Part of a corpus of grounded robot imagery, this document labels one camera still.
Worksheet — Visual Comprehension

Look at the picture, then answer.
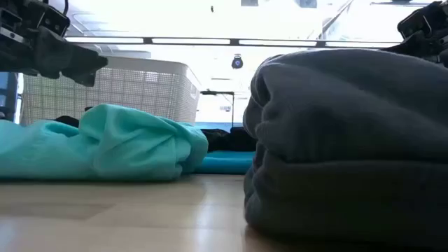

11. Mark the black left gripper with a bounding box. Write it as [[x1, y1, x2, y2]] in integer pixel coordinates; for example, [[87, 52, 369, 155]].
[[0, 0, 109, 88]]

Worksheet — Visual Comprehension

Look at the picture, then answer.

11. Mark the dark grey cloth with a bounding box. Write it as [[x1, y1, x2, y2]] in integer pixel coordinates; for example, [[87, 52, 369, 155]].
[[242, 48, 448, 250]]

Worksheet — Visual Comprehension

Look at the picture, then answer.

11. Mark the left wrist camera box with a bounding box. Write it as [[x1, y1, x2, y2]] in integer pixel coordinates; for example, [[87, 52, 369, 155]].
[[37, 5, 71, 38]]

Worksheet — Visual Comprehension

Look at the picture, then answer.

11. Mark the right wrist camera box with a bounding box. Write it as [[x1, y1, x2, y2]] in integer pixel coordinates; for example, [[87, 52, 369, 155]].
[[396, 9, 433, 40]]

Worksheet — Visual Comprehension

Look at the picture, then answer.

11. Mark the white perforated plastic basket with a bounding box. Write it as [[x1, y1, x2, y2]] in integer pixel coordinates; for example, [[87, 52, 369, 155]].
[[20, 55, 202, 127]]

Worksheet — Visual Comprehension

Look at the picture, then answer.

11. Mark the turquoise cloth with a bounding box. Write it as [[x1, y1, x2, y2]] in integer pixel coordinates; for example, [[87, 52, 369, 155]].
[[0, 103, 209, 182]]

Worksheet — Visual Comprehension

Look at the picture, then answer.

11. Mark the blue cloth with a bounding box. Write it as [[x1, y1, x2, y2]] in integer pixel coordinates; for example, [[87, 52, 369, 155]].
[[194, 150, 256, 176]]

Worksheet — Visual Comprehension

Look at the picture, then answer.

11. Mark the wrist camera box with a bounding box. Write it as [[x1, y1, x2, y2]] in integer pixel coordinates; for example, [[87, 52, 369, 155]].
[[396, 9, 433, 40], [37, 5, 71, 38]]

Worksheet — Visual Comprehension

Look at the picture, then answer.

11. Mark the black ceiling track fixture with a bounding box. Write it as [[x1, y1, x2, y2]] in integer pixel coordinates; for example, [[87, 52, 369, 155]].
[[370, 0, 432, 7]]

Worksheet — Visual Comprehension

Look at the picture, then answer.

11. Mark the black cloth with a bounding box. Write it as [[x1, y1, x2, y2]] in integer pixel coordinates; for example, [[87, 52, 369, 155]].
[[200, 126, 258, 153], [53, 106, 95, 129]]

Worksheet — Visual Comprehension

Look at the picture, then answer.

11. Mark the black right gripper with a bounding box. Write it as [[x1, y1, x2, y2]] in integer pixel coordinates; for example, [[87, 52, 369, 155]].
[[381, 0, 448, 68]]

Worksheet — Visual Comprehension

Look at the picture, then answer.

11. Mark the long ceiling light bar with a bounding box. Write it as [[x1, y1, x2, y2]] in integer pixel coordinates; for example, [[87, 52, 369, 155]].
[[64, 35, 403, 49]]

